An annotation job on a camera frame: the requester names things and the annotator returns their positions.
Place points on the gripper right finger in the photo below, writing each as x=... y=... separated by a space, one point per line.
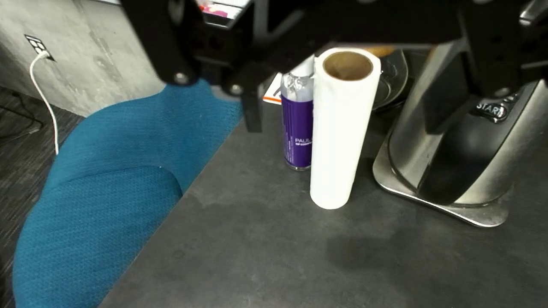
x=501 y=38

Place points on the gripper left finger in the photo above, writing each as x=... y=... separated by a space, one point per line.
x=171 y=38

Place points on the white paper towel roll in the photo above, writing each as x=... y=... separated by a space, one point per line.
x=338 y=137

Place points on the white and orange box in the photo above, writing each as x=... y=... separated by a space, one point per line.
x=272 y=92

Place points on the glass lid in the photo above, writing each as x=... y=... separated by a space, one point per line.
x=391 y=83

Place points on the blue fabric chair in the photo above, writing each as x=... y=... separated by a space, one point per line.
x=111 y=179

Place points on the purple clear bottle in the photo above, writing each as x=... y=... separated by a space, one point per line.
x=297 y=128

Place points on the wall socket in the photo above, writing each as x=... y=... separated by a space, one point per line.
x=37 y=45

